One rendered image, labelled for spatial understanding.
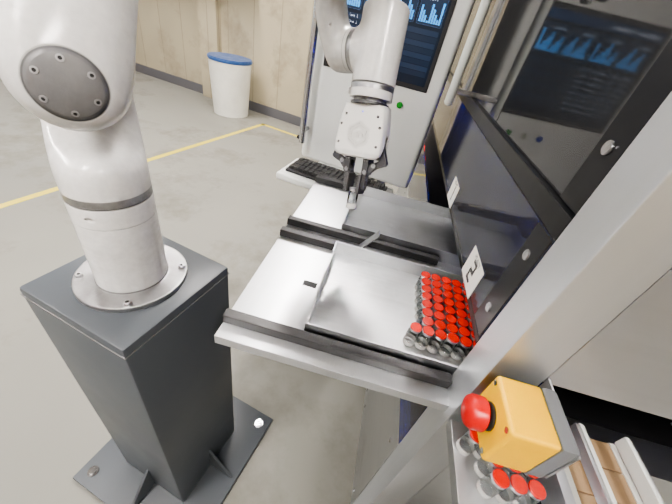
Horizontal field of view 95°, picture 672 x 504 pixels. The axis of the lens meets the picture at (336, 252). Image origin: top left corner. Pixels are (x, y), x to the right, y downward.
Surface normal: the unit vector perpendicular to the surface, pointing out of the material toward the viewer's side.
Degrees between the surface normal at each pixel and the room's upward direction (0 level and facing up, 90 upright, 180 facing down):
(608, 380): 90
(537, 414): 0
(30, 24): 60
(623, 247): 90
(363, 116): 73
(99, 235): 90
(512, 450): 90
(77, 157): 33
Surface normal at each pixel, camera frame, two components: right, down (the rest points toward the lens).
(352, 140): -0.50, 0.21
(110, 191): 0.61, 0.56
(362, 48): -0.71, 0.12
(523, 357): -0.20, 0.57
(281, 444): 0.18, -0.77
